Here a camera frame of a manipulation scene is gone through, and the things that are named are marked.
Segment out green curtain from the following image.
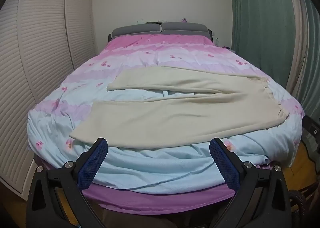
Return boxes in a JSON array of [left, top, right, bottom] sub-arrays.
[[228, 0, 298, 92], [299, 0, 320, 121]]

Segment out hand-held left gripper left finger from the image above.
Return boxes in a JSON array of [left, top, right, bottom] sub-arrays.
[[26, 137, 108, 228]]

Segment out white louvered wardrobe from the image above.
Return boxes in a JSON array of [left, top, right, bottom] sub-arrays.
[[0, 0, 97, 194]]

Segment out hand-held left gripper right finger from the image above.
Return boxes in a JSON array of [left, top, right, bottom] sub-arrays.
[[209, 137, 293, 228]]

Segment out floral pink blue quilt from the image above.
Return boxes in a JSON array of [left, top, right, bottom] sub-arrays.
[[27, 35, 306, 191]]

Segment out grey headboard cushion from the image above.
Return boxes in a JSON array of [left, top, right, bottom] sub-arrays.
[[111, 24, 162, 38], [161, 22, 209, 36]]

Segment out white curtain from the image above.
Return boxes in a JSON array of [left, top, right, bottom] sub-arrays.
[[282, 0, 318, 108]]

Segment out dark ribbed hose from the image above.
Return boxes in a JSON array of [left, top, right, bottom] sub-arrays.
[[287, 189, 308, 219]]

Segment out purple bed sheet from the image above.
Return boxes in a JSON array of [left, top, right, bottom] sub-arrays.
[[81, 182, 237, 216]]

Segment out cream pants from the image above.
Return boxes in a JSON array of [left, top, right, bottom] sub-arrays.
[[69, 66, 288, 149]]

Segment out black device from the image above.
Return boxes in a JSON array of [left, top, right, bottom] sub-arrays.
[[302, 115, 320, 144]]

